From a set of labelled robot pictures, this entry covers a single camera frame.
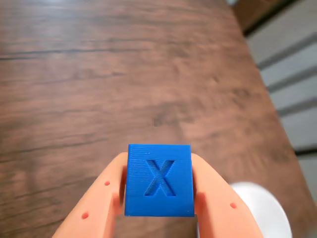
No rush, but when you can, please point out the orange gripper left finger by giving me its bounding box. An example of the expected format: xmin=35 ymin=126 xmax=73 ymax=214
xmin=51 ymin=151 xmax=129 ymax=238

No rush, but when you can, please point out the blue cube with X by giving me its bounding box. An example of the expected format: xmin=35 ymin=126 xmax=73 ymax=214
xmin=124 ymin=143 xmax=196 ymax=218

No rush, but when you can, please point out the white bowl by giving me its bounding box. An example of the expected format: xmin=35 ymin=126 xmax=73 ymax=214
xmin=228 ymin=181 xmax=293 ymax=238

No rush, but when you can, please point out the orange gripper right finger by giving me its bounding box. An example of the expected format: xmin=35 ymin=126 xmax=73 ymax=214
xmin=191 ymin=152 xmax=264 ymax=238

